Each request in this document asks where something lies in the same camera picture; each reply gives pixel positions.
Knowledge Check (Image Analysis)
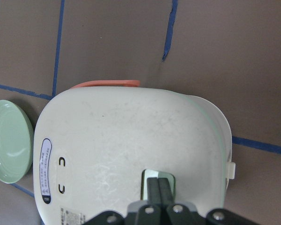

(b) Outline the white rice cooker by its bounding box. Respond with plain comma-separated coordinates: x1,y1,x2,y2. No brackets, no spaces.
33,86,235,225

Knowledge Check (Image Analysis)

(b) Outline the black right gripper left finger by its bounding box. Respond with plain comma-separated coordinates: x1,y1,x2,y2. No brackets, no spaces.
125,178,161,225

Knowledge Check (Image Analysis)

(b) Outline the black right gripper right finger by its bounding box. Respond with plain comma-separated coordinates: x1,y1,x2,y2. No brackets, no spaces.
158,178,201,225

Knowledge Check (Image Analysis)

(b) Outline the green plate on left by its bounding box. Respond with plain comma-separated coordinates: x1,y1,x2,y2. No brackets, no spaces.
0,100,34,184

